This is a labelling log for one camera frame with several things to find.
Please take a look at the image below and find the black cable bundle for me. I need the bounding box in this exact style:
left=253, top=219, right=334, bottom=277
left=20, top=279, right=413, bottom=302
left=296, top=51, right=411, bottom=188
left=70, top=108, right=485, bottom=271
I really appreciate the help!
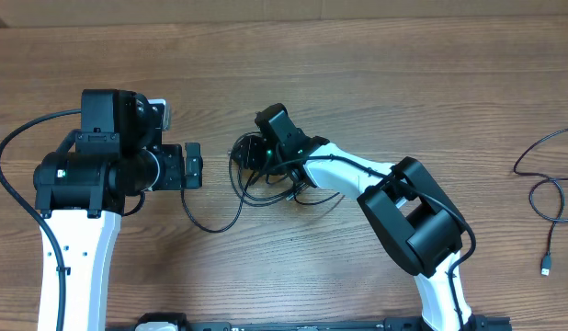
left=179, top=131, right=343, bottom=234

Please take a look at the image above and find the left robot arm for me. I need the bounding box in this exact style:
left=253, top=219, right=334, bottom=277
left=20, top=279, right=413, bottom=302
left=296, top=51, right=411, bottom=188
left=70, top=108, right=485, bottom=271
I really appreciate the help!
left=33, top=89, right=202, bottom=330

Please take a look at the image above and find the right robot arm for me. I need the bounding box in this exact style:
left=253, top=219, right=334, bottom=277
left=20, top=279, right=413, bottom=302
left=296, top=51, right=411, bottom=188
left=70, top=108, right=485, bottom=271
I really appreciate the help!
left=230, top=103, right=472, bottom=330

